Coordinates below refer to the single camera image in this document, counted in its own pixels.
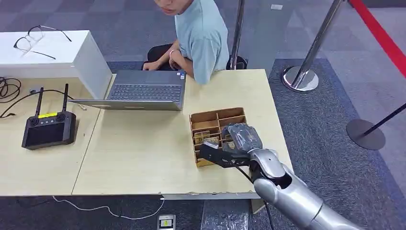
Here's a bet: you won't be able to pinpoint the coiled black cable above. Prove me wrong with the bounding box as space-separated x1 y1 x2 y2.
0 77 22 104

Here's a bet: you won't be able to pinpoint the dark grey floor mat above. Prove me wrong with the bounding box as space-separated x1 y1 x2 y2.
0 58 406 230

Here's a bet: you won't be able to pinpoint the grey open laptop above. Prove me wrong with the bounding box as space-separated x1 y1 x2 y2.
67 69 187 111

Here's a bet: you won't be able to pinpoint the black stanchion with flat base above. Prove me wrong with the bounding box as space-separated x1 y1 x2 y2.
346 102 406 151

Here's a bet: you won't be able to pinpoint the wooden card box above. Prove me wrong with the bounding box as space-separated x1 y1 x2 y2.
189 107 248 168

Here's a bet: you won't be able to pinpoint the red barrier belt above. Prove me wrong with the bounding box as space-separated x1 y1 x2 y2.
348 0 406 79

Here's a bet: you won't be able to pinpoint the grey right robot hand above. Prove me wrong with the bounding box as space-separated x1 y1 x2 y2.
221 123 264 157

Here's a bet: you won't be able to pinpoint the dark stanchion pole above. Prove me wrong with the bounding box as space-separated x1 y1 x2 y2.
226 0 248 71

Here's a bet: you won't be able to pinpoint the long black cable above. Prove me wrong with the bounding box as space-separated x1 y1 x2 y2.
0 89 74 120

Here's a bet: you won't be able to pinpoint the chrome stanchion with round base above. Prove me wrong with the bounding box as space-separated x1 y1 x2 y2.
282 0 346 93

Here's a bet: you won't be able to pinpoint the person's right hand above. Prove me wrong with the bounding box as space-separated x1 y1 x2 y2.
142 61 161 71

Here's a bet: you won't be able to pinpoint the person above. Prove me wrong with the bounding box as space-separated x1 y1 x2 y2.
142 0 231 86

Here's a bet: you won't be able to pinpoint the white floor cable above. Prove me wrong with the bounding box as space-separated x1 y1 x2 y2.
52 195 166 221

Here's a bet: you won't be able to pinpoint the black-rimmed eyeglasses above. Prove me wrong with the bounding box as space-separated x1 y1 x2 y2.
13 25 73 60

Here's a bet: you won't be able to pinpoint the black remote controller with antennas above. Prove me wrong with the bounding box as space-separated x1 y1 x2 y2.
21 83 78 150

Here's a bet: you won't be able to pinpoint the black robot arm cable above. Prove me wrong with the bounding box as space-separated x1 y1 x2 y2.
234 165 275 230

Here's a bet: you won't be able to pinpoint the desk leg panel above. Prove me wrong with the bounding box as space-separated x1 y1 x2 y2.
251 198 266 215

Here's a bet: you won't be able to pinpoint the person's left hand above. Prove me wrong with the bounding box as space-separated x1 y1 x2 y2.
168 56 182 71

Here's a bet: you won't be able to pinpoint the metal floor socket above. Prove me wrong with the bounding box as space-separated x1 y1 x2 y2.
157 214 176 230

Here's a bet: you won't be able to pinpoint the white rectangular box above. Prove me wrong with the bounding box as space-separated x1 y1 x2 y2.
0 30 113 100

